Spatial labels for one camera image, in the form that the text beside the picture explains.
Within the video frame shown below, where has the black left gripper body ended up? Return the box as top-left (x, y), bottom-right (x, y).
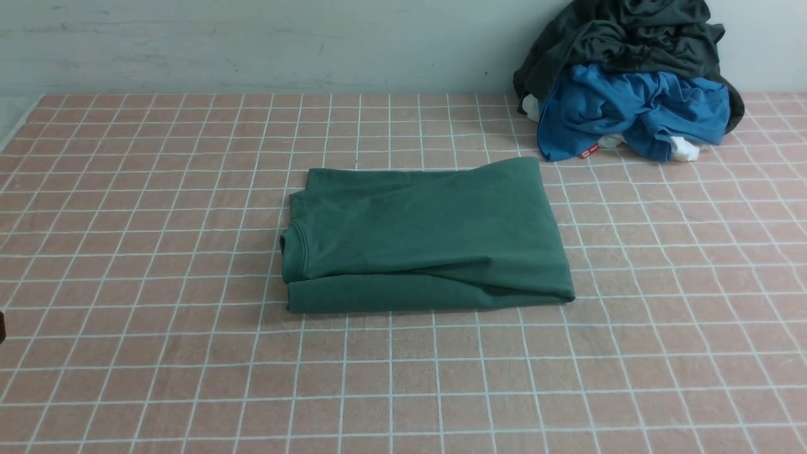
top-left (0, 312), bottom-right (6, 343)

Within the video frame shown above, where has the green long sleeve shirt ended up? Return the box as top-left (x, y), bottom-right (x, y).
top-left (280, 157), bottom-right (576, 314)

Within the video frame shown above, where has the pink checkered tablecloth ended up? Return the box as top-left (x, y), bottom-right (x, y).
top-left (1, 93), bottom-right (806, 453)

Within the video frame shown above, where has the blue crumpled garment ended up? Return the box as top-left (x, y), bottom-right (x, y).
top-left (537, 63), bottom-right (729, 163)

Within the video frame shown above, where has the dark grey crumpled garment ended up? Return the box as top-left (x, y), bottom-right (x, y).
top-left (513, 1), bottom-right (745, 132)

